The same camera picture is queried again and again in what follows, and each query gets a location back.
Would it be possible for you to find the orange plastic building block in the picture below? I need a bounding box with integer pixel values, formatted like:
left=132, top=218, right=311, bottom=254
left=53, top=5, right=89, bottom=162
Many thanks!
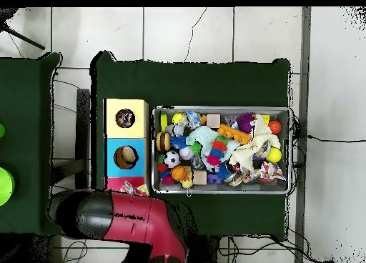
left=217, top=123, right=252, bottom=145

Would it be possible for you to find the silver wire mesh bin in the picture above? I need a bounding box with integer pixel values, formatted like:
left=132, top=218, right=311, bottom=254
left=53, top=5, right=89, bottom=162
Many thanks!
left=151, top=104, right=294, bottom=194

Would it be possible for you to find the small black white soccer ball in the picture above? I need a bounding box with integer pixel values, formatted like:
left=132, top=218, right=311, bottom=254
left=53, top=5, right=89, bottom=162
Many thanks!
left=163, top=150, right=182, bottom=169

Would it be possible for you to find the small orange ball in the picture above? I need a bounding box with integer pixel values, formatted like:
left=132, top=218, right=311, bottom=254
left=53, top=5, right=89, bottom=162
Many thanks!
left=268, top=119, right=282, bottom=135

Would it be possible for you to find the black cable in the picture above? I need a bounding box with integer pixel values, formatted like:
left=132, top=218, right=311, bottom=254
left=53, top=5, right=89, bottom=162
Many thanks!
left=307, top=134, right=366, bottom=143

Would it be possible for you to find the dark green table cloth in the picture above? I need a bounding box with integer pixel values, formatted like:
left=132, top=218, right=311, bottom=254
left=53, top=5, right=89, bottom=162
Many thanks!
left=0, top=52, right=67, bottom=236
left=90, top=51, right=292, bottom=242

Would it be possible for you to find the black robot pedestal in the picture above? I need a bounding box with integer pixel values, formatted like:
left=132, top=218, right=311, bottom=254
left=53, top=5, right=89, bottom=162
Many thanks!
left=188, top=234, right=221, bottom=263

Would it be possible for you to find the colourful dotted cloth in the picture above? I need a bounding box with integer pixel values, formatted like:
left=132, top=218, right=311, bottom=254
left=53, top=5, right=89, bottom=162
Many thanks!
left=115, top=109, right=136, bottom=129
left=119, top=180, right=150, bottom=197
left=248, top=161, right=287, bottom=184

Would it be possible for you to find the cream waffle cloth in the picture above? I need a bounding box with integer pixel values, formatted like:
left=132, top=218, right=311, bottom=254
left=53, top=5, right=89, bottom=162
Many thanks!
left=228, top=114, right=282, bottom=172

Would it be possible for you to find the purple spiky monster toy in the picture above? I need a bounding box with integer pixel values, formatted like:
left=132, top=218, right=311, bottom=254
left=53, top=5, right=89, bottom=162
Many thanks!
left=235, top=111, right=257, bottom=134

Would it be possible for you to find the small orange basketball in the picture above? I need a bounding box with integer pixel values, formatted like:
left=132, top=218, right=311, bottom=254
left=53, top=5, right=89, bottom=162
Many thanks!
left=170, top=164, right=187, bottom=182

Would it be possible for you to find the bright green cup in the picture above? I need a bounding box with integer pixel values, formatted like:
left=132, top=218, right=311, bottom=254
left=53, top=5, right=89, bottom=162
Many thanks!
left=0, top=167, right=15, bottom=207

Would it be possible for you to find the small wooden cube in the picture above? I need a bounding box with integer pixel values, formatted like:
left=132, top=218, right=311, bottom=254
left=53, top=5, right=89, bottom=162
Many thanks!
left=192, top=169, right=207, bottom=186

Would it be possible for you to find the wooden box with three holes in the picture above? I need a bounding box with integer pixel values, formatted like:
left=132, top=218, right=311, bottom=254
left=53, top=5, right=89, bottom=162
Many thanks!
left=102, top=98, right=150, bottom=197

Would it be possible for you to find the black tripod leg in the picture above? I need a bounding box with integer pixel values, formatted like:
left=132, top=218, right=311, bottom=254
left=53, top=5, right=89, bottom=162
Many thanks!
left=0, top=7, right=46, bottom=51

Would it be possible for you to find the yellow ball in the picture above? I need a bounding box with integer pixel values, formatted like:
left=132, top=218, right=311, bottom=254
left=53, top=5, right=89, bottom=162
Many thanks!
left=265, top=147, right=283, bottom=164

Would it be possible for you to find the toy hamburger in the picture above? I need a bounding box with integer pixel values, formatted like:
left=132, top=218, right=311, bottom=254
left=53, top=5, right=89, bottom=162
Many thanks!
left=156, top=131, right=172, bottom=152

